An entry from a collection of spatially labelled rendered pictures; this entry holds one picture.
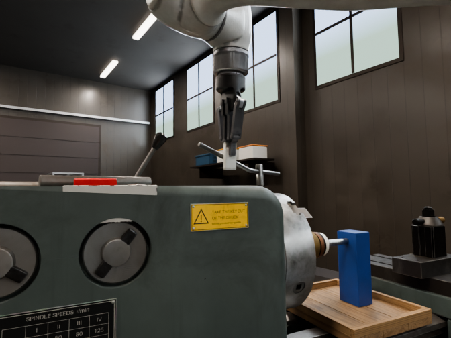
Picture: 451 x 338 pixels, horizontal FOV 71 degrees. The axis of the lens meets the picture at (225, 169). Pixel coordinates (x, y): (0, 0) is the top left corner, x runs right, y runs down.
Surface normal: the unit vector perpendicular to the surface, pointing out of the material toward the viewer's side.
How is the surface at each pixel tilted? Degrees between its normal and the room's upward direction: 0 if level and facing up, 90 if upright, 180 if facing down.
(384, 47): 90
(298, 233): 67
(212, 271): 90
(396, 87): 90
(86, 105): 90
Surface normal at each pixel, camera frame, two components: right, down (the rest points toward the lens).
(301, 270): 0.43, 0.08
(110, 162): 0.58, -0.07
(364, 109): -0.82, -0.03
